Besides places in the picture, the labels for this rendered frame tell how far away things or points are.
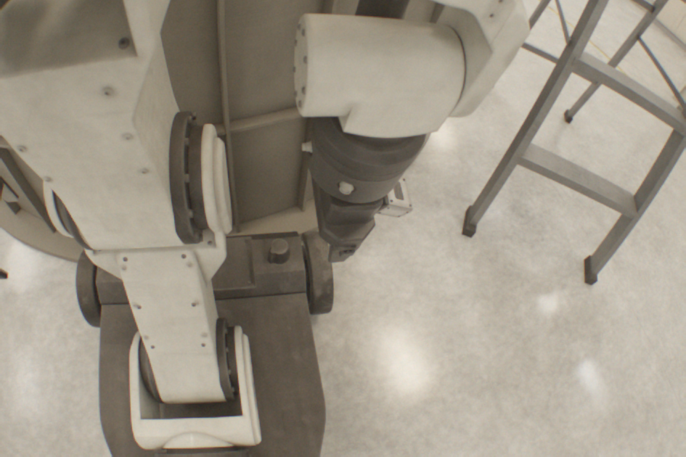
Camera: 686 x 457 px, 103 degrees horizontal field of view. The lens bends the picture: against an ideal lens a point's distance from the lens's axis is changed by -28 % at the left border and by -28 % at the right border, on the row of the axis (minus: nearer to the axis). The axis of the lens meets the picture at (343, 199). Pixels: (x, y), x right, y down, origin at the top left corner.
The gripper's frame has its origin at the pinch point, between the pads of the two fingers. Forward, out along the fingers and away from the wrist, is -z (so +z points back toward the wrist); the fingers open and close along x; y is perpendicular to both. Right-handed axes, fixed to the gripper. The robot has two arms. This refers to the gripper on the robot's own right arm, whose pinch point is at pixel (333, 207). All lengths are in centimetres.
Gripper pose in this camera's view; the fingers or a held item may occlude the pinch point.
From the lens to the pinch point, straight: 44.5
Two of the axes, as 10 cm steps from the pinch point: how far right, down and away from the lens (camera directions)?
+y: -9.7, 0.6, -2.4
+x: -1.5, -9.1, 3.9
